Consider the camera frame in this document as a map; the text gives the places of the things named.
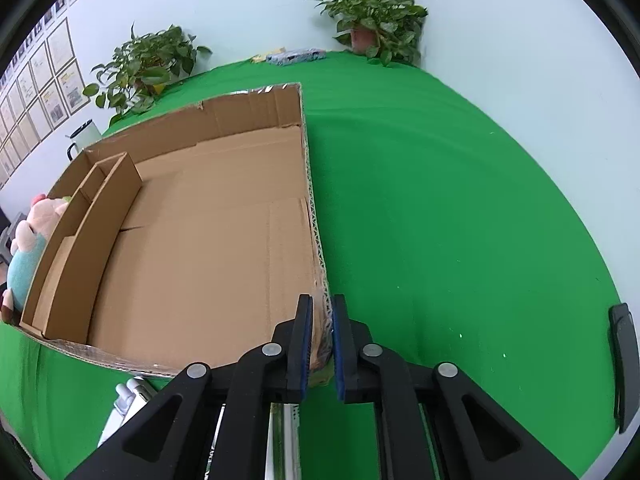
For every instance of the black phone at table edge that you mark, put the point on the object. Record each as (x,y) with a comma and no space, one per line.
(625,353)

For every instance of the pink pig plush toy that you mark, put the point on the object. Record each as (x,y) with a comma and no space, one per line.
(30,240)

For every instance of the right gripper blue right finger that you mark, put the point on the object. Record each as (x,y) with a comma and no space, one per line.
(354,384)

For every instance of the small packets at table back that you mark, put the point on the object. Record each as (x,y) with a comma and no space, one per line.
(282,57)

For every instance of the green white medicine box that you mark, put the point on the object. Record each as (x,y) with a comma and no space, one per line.
(275,452)

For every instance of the white folding stand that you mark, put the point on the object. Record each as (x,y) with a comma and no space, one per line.
(132,396)

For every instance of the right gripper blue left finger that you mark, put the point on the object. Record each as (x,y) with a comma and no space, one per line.
(293,365)

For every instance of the left potted green plant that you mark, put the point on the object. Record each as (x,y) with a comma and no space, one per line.
(140,70)

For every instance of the right potted green plant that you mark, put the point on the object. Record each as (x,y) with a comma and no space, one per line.
(383,30)

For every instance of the framed certificates on wall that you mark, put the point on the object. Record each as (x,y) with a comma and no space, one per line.
(40,90)

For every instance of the long narrow cardboard tray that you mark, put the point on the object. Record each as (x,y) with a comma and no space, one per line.
(61,297)

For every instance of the large cardboard box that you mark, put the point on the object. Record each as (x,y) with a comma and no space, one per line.
(219,243)

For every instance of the green table cloth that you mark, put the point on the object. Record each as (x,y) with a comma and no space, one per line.
(445,237)

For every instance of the potted green plant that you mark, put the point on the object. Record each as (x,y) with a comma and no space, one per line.
(383,30)
(140,70)

